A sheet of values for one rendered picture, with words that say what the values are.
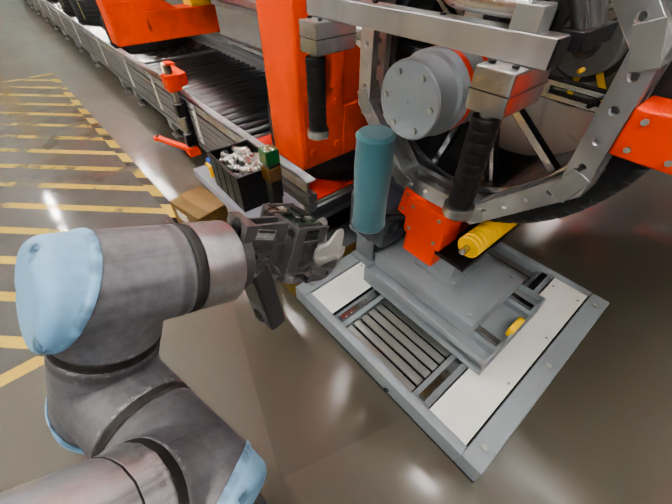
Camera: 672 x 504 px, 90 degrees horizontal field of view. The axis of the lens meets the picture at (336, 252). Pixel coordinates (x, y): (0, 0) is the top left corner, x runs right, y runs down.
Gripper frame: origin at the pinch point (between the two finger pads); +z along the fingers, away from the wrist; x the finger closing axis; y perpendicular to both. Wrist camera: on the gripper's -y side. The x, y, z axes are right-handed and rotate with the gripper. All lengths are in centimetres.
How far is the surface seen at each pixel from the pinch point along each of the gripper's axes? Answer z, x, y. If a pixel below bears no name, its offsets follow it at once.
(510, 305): 78, -20, -22
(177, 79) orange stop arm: 52, 165, 2
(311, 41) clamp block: 4.3, 21.6, 27.9
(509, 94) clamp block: 1.4, -13.6, 27.3
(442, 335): 57, -10, -34
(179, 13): 82, 233, 35
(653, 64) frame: 20.0, -22.3, 36.9
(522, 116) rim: 37.3, -6.2, 28.9
